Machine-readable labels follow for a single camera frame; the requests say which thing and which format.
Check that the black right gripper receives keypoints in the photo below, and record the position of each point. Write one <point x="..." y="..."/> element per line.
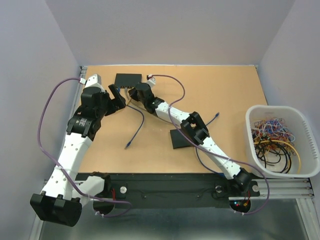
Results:
<point x="132" y="92"/>

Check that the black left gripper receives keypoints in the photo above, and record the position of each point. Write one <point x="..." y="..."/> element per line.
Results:
<point x="119" y="99"/>

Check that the black switch with ports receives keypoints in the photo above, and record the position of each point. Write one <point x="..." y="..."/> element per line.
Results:
<point x="127" y="80"/>

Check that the black switch box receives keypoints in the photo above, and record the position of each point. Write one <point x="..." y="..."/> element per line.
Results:
<point x="178" y="141"/>

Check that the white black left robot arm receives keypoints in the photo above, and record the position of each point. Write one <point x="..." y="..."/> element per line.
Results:
<point x="61" y="201"/>

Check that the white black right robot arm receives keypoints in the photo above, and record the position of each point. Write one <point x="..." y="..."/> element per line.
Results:
<point x="193" y="129"/>

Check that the white plastic basket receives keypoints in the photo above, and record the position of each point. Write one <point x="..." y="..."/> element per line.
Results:
<point x="280" y="143"/>

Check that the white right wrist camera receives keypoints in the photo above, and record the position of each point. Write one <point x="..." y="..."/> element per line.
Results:
<point x="150" y="80"/>

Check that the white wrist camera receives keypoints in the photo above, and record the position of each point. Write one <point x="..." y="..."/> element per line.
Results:
<point x="150" y="80"/>
<point x="93" y="81"/>

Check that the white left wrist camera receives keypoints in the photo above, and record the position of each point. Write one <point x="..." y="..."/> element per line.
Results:
<point x="93" y="81"/>

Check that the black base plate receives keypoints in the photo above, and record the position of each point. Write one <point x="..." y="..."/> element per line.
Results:
<point x="175" y="190"/>

